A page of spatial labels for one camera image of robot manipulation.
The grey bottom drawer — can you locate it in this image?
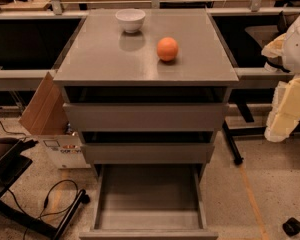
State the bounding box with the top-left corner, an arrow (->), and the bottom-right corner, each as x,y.
79,164 -> 218,240

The grey drawer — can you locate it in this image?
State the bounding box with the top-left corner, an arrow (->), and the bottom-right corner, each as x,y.
81,131 -> 214,164
79,164 -> 218,240
64,86 -> 227,131

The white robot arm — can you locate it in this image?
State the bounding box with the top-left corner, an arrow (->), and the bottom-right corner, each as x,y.
261,15 -> 300,142

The grey drawer cabinet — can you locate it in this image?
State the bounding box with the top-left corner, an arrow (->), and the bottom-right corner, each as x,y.
52,7 -> 240,182

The grey middle drawer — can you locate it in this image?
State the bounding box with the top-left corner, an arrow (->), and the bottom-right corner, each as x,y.
81,131 -> 214,164

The grey top drawer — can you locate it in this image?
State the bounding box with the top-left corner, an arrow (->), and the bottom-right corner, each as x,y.
64,86 -> 227,131

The black table stand right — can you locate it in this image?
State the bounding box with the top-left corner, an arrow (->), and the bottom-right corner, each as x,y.
222,101 -> 265,166

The black caster wheel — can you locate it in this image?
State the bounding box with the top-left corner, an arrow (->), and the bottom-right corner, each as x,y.
282,217 -> 300,237

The orange ball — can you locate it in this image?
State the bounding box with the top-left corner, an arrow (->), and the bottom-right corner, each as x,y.
157,37 -> 179,62

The white ceramic bowl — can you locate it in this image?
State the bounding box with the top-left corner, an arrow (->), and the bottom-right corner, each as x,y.
115,9 -> 146,33

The white printed box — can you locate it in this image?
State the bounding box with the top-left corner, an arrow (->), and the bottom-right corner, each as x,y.
38,135 -> 90,169

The brown cardboard box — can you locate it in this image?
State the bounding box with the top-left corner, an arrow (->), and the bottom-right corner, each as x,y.
19,73 -> 68,135

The black stand left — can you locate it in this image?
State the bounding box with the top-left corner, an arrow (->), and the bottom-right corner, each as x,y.
0,137 -> 91,240

